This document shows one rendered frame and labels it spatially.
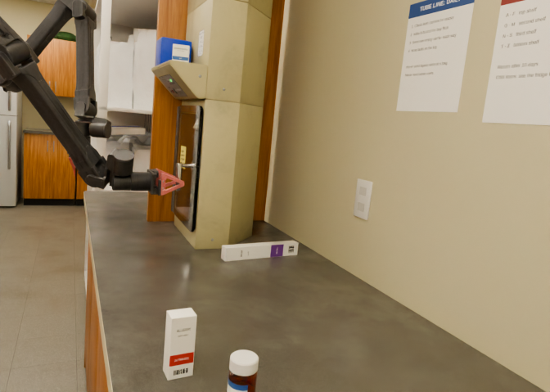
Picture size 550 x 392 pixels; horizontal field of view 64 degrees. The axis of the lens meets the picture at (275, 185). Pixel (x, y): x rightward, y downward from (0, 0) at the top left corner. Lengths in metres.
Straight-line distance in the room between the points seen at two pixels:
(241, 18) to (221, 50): 0.12
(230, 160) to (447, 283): 0.72
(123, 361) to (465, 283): 0.72
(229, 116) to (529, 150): 0.83
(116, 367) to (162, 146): 1.05
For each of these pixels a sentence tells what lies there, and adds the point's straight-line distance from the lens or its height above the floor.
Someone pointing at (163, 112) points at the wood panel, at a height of 1.36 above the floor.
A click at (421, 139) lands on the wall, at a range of 1.16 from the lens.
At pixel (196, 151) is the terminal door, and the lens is 1.38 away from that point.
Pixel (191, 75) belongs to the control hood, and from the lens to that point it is 1.35.
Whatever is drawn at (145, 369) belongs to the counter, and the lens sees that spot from 0.81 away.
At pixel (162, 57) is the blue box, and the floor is 1.53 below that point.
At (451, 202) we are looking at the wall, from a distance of 1.09.
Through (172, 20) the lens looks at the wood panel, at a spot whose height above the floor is 1.69.
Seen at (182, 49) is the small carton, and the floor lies 1.56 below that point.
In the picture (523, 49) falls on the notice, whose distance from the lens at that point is 1.02.
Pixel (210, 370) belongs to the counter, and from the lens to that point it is 0.80.
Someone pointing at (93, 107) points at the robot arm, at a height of 1.35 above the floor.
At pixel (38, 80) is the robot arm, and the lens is 1.33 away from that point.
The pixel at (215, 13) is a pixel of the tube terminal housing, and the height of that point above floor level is 1.66.
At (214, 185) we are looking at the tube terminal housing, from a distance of 1.39.
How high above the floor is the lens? 1.36
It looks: 8 degrees down
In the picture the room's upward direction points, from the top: 5 degrees clockwise
